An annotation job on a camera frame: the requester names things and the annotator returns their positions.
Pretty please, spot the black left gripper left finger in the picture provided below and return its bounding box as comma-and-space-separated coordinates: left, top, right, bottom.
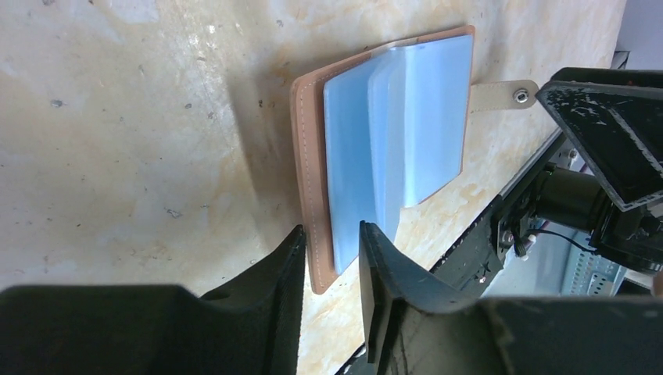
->
1, 226, 306, 374

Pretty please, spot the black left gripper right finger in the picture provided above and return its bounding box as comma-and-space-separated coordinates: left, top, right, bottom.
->
359, 222, 662, 374

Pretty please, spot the white cable duct strip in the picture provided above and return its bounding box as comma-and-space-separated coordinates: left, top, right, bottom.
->
560, 245, 626, 297

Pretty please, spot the brown leather card holder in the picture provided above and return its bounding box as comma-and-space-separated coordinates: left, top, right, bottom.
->
290, 25, 539, 295

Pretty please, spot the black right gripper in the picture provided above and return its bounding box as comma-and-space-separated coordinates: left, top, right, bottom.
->
533, 67, 662, 275

